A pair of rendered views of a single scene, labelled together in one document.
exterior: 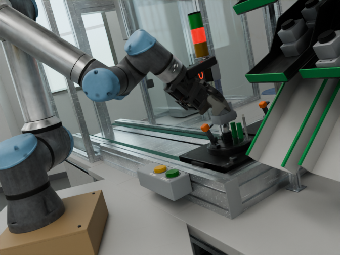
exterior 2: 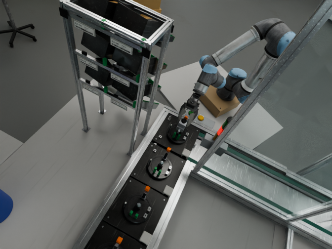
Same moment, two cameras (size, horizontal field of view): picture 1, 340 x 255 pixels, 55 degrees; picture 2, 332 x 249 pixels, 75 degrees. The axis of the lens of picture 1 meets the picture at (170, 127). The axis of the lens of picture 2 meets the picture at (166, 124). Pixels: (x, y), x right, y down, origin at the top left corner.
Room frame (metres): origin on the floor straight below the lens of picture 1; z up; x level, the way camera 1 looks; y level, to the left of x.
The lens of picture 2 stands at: (1.42, -0.82, 2.09)
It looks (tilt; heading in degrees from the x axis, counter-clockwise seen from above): 54 degrees down; 129
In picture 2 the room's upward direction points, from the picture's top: 20 degrees clockwise
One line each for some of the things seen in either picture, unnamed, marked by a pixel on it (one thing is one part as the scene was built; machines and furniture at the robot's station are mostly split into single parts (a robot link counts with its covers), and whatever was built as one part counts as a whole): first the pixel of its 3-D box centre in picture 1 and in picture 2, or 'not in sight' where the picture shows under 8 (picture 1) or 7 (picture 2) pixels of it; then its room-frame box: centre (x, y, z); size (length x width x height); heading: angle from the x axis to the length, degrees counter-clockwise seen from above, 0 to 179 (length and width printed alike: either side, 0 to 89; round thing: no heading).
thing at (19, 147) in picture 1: (20, 162); (235, 78); (0.87, 0.41, 1.11); 0.13 x 0.12 x 0.14; 165
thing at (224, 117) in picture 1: (224, 110); (182, 125); (1.00, -0.18, 1.09); 0.08 x 0.04 x 0.07; 120
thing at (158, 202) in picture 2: not in sight; (138, 206); (1.25, -0.60, 1.01); 0.24 x 0.24 x 0.13; 30
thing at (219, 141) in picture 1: (228, 144); (177, 133); (1.00, -0.17, 0.98); 0.14 x 0.14 x 0.02
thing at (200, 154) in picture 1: (229, 150); (177, 135); (1.00, -0.17, 0.96); 0.24 x 0.24 x 0.02; 30
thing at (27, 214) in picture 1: (32, 202); (228, 89); (0.86, 0.42, 0.99); 0.15 x 0.15 x 0.10
